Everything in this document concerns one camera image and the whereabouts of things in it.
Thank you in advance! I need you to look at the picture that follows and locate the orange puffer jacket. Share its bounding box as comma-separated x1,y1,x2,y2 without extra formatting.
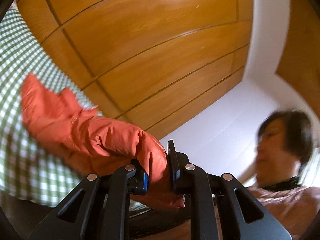
22,74,184,209

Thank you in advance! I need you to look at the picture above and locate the green white checkered bedsheet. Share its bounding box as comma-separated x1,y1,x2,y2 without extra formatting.
0,9,156,218

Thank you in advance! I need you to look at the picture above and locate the person in pink top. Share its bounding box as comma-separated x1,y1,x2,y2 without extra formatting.
244,110,319,239

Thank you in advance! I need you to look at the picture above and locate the wooden panelled wardrobe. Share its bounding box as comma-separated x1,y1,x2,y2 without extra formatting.
15,0,320,140

